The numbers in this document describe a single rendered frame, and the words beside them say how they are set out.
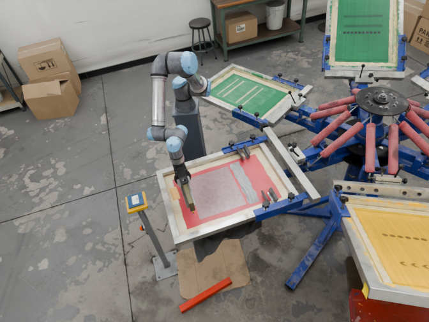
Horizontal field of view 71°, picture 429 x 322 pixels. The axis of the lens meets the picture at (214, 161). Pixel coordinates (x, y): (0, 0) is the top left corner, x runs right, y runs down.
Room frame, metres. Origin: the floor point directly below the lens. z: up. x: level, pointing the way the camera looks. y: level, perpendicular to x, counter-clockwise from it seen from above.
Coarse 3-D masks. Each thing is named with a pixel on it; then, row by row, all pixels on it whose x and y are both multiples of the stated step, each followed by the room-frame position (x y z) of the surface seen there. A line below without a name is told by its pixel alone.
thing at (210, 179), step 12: (252, 156) 1.46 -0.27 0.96; (216, 168) 1.40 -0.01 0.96; (228, 168) 1.38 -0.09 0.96; (252, 168) 1.35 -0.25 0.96; (192, 180) 1.32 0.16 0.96; (204, 180) 1.31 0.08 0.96; (216, 180) 1.29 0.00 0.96; (228, 180) 1.28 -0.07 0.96; (180, 192) 1.23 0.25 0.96; (192, 192) 1.22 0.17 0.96; (204, 192) 1.20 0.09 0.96
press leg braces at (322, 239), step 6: (324, 198) 1.50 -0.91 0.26; (306, 204) 1.54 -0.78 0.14; (312, 204) 1.51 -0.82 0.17; (318, 204) 1.49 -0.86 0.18; (294, 210) 1.55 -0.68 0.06; (300, 210) 1.53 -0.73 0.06; (330, 222) 1.29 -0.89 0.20; (330, 228) 1.25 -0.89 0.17; (324, 234) 1.23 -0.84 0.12; (318, 240) 1.21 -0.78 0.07; (324, 240) 1.21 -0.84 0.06
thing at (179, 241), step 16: (256, 144) 1.54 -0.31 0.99; (192, 160) 1.47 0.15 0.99; (208, 160) 1.46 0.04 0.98; (272, 160) 1.36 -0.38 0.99; (160, 176) 1.36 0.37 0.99; (288, 192) 1.11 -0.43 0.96; (176, 224) 0.97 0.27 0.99; (224, 224) 0.93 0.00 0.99; (240, 224) 0.93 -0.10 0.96; (176, 240) 0.87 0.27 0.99; (192, 240) 0.87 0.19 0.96
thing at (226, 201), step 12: (252, 180) 1.25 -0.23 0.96; (264, 180) 1.23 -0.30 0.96; (216, 192) 1.19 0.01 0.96; (228, 192) 1.18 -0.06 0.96; (240, 192) 1.16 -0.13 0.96; (264, 192) 1.14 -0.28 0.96; (276, 192) 1.12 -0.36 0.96; (180, 204) 1.14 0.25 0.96; (204, 204) 1.11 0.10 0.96; (216, 204) 1.10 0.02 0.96; (228, 204) 1.09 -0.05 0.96; (240, 204) 1.07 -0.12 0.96; (252, 204) 1.06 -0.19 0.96; (192, 216) 1.04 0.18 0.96; (204, 216) 1.03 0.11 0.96; (216, 216) 1.01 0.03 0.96
